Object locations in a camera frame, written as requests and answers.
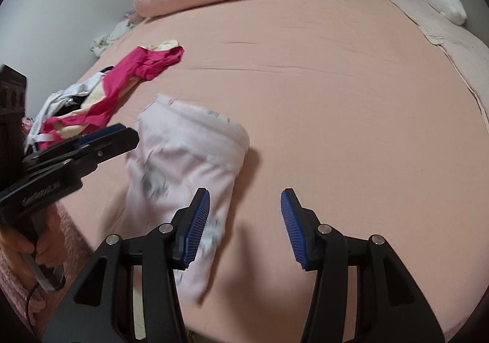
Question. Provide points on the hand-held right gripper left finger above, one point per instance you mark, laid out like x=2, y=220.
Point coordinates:
x=196, y=228

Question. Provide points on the round pink bed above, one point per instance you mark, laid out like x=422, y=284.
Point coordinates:
x=344, y=117

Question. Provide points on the white plush toy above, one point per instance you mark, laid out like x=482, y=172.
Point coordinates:
x=449, y=7

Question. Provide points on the pink cartoon print pajama pants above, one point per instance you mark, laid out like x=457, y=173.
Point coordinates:
x=183, y=159

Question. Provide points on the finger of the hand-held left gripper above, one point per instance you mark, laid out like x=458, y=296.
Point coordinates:
x=99, y=133
x=110, y=146

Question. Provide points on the person's left hand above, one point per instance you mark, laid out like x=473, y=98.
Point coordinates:
x=51, y=243

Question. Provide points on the magenta garment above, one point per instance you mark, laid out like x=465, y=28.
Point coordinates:
x=126, y=72

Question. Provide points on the white garment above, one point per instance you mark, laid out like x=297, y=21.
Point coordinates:
x=61, y=95

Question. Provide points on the pile of pale clothes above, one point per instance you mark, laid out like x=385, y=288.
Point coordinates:
x=109, y=37

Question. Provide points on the black garment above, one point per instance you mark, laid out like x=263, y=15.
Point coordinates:
x=74, y=106

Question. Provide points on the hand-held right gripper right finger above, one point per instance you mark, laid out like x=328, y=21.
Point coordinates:
x=294, y=228

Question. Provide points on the cream garment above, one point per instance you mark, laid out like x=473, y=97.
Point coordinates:
x=164, y=46

